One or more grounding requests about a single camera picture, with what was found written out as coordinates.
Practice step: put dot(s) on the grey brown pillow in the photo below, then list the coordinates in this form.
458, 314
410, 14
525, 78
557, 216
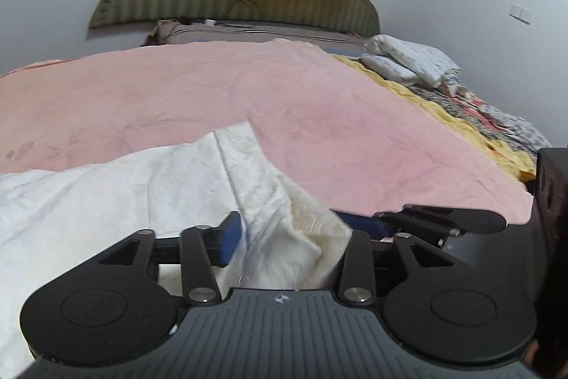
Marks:
248, 33

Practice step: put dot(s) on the white pants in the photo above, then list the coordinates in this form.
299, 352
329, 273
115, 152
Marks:
133, 192

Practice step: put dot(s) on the pink blanket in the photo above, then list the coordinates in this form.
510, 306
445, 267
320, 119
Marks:
222, 95

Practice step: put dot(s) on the floral patterned quilt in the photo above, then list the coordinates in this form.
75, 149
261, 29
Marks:
479, 112

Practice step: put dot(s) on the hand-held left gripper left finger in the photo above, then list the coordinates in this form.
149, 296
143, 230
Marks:
230, 238

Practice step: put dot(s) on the yellow blanket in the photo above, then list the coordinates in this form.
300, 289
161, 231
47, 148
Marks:
426, 97

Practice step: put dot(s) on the white patterned pillow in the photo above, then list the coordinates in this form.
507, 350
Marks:
412, 57

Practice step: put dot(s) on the white charger plug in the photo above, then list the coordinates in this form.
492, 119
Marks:
209, 22

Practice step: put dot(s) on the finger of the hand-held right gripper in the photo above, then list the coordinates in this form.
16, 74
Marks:
368, 224

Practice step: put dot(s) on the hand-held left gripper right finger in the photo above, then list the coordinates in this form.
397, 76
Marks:
357, 257

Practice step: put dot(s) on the white wall switch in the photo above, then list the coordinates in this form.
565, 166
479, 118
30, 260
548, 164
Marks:
520, 13

